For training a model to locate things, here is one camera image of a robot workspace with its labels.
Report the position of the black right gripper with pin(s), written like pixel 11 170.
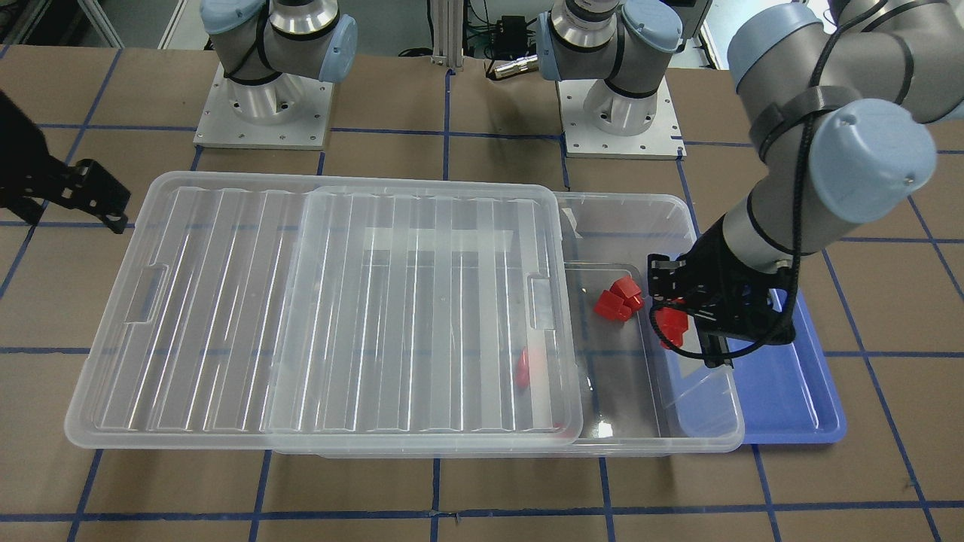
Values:
pixel 21 154

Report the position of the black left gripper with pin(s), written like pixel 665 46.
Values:
pixel 724 260

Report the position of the clear plastic box lid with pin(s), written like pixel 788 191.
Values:
pixel 185 352

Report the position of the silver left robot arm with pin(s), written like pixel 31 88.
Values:
pixel 841 121

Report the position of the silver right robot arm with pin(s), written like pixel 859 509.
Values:
pixel 278 63

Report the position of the blue plastic tray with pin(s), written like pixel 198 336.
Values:
pixel 787 393

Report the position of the red block far pair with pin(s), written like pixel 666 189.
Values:
pixel 629 292

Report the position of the red block by label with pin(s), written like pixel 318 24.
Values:
pixel 612 307

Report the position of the clear plastic storage box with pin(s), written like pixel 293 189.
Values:
pixel 655 376

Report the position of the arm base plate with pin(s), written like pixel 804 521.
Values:
pixel 289 113
pixel 599 124

